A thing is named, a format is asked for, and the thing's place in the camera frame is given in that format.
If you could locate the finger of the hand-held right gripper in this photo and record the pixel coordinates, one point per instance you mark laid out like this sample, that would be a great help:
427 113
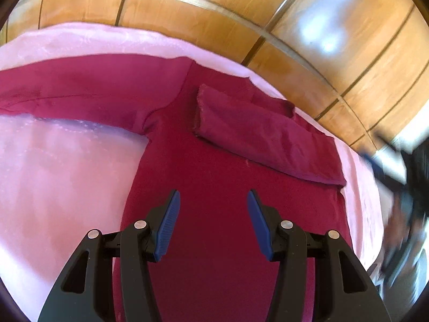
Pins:
375 167

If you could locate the pink bed sheet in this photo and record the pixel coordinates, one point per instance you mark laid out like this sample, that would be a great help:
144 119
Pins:
67 181

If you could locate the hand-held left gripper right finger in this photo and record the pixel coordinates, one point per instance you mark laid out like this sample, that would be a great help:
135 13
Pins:
260 224

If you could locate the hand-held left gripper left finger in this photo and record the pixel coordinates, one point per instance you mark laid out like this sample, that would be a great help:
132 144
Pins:
166 224

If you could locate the maroon long-sleeve shirt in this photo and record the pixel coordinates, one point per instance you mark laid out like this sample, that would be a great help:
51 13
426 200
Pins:
207 174

